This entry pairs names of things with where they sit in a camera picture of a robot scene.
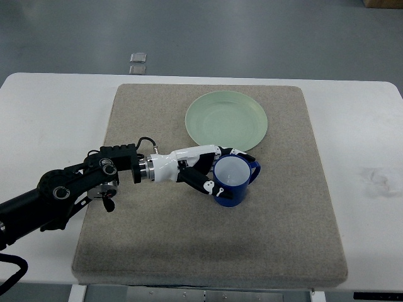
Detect black braided cable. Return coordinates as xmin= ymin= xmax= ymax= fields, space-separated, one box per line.
xmin=0 ymin=253 xmax=29 ymax=296

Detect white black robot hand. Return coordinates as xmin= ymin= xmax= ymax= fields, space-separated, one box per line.
xmin=140 ymin=145 xmax=256 ymax=197

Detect cardboard box corner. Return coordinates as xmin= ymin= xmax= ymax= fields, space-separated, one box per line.
xmin=363 ymin=0 xmax=403 ymax=9

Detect metal table frame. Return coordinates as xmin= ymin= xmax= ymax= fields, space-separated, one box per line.
xmin=68 ymin=285 xmax=327 ymax=301

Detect grey felt mat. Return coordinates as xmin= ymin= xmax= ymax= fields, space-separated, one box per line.
xmin=72 ymin=86 xmax=348 ymax=289

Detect light green plate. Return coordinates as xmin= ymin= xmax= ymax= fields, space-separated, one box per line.
xmin=184 ymin=91 xmax=268 ymax=152

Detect floor socket plate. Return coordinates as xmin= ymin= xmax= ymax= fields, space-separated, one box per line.
xmin=130 ymin=52 xmax=147 ymax=64
xmin=129 ymin=65 xmax=146 ymax=75

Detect lower floor socket plate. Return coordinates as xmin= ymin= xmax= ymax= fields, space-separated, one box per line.
xmin=129 ymin=65 xmax=146 ymax=75

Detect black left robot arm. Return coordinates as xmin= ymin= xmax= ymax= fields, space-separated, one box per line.
xmin=1 ymin=143 xmax=154 ymax=249

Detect upper floor socket plate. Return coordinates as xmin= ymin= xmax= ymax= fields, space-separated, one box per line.
xmin=130 ymin=52 xmax=147 ymax=64

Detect blue cup white inside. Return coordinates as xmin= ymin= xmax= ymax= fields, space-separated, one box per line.
xmin=213 ymin=154 xmax=261 ymax=207

